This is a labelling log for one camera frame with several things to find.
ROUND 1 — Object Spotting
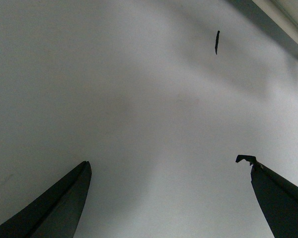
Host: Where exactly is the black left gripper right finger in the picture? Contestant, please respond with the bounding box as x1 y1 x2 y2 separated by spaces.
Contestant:
235 155 298 238

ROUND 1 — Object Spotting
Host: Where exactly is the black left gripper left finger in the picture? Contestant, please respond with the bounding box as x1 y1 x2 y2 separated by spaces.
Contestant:
0 161 92 238

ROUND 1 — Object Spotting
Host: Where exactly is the cream Toshiba toaster oven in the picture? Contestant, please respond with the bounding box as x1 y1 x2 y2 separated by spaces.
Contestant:
254 0 298 44

